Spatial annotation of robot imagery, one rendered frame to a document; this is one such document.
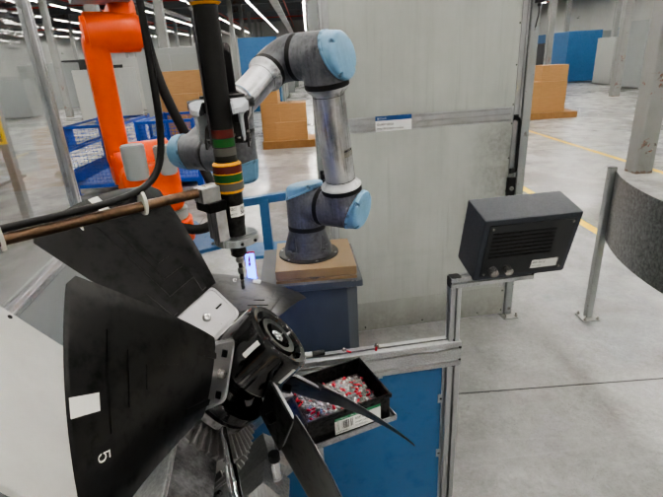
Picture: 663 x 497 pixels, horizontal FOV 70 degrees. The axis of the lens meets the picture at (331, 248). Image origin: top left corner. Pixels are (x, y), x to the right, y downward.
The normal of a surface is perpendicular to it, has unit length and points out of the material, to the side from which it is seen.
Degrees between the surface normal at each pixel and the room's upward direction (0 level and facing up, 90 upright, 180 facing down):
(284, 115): 90
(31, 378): 50
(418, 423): 90
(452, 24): 91
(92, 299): 66
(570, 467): 0
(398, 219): 90
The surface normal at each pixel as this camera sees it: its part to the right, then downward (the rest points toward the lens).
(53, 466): 0.72, -0.68
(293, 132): 0.08, 0.36
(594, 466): -0.05, -0.93
